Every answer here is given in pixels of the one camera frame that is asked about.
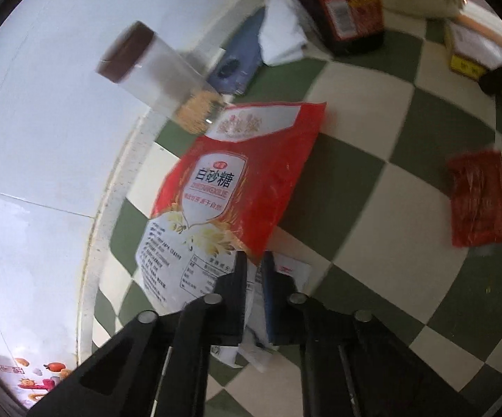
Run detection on white printed sachet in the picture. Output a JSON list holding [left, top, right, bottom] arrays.
[[211, 252, 311, 373]]

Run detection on pink brown box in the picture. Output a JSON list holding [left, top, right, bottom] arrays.
[[454, 0, 502, 47]]

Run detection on red white sugar bag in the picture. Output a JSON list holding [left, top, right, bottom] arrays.
[[135, 103, 326, 313]]

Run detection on small red packet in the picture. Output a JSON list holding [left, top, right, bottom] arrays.
[[447, 150, 502, 247]]

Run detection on yellow flat box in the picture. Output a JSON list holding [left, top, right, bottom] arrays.
[[444, 22, 502, 96]]

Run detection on green white checkered tablecloth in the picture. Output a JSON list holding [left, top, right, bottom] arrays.
[[90, 12, 502, 417]]

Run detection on brown sauce bottle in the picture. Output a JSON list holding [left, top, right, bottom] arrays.
[[299, 0, 386, 57]]

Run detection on blue pouch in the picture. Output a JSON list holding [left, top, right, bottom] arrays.
[[207, 7, 265, 95]]

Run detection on clear jar brown lid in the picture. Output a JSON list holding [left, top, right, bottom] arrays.
[[96, 21, 225, 134]]

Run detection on colourful wall stickers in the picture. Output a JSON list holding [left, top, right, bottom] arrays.
[[0, 356, 72, 408]]

